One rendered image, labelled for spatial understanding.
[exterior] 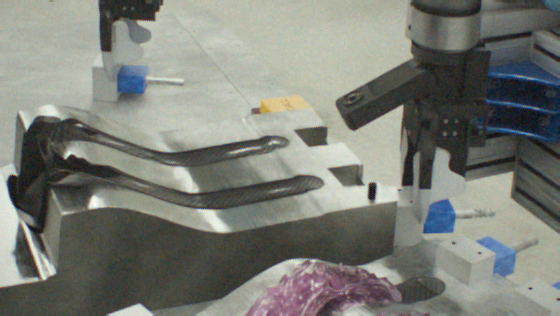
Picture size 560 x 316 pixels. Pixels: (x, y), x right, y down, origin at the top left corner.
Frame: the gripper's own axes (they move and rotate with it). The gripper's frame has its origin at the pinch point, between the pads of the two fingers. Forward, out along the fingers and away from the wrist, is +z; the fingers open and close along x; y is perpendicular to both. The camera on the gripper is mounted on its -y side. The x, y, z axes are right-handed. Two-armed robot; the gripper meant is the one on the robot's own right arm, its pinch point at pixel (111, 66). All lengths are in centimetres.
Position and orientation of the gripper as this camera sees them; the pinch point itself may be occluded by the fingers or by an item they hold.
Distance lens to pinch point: 180.7
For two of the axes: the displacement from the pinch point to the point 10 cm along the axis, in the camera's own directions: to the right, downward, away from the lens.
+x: 0.8, -4.4, 8.9
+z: -0.3, 9.0, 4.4
